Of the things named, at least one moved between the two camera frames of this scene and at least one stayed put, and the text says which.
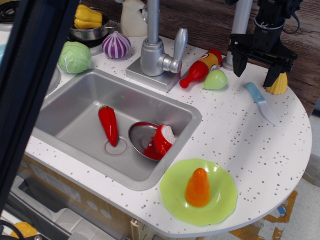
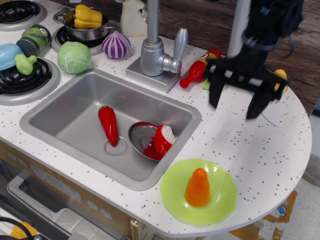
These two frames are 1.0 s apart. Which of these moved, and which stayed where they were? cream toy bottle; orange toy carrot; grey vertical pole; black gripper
Moved: black gripper
Stayed: orange toy carrot; grey vertical pole; cream toy bottle
